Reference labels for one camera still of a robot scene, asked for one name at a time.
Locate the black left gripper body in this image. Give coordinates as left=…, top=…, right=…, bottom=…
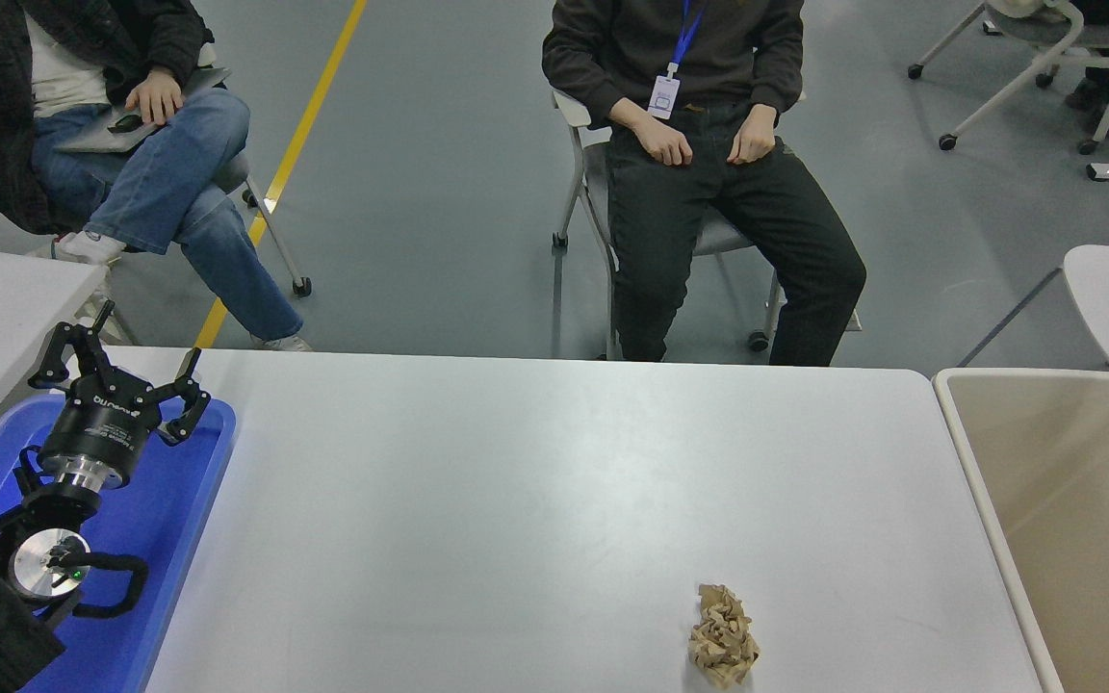
left=39, top=371, right=163, bottom=476

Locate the person's left hand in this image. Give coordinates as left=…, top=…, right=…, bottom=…
left=726, top=104, right=779, bottom=165
left=124, top=67, right=185, bottom=126

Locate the person's right hand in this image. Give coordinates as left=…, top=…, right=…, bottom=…
left=627, top=115, right=695, bottom=167

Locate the blue plastic tray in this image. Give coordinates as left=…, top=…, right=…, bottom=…
left=0, top=393, right=238, bottom=693

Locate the grey office chair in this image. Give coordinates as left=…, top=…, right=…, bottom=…
left=908, top=0, right=1109, bottom=155
left=551, top=87, right=864, bottom=359
left=193, top=40, right=313, bottom=297

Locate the grey laptop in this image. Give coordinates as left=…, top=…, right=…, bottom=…
left=54, top=65, right=233, bottom=155

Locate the crumpled tan paper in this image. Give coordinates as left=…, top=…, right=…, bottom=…
left=688, top=583, right=761, bottom=688

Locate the large pale bin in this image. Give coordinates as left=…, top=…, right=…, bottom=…
left=932, top=368, right=1109, bottom=693

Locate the blue lanyard with badge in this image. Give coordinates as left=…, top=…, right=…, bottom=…
left=648, top=0, right=708, bottom=121

